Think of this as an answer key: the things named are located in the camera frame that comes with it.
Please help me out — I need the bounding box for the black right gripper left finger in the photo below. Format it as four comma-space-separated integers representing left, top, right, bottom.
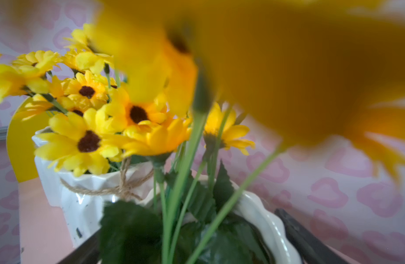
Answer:
58, 231, 100, 264

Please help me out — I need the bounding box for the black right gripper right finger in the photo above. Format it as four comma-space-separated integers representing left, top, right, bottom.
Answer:
275, 209, 348, 264

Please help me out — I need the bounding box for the shelf sunflower pot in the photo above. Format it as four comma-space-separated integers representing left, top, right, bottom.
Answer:
0, 50, 67, 121
33, 24, 197, 246
91, 1, 405, 264

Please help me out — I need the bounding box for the yellow shelf unit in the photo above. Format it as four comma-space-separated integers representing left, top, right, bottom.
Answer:
6, 113, 73, 264

